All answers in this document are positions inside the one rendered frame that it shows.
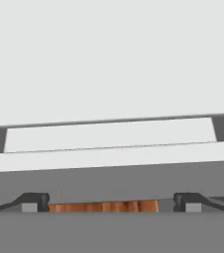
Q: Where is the grey fridge drawer front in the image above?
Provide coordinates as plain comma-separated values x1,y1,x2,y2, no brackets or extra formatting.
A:
0,140,224,212

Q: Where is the pale grey fridge door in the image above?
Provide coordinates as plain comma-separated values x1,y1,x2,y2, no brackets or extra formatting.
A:
0,0,224,128

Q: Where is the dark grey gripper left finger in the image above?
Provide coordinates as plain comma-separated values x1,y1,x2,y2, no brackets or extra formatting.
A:
0,192,50,213

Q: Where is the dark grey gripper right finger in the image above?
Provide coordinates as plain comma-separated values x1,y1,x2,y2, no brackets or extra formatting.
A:
173,192,224,213

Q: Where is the white fridge drawer handle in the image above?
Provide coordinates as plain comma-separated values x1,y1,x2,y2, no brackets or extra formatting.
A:
3,117,218,154

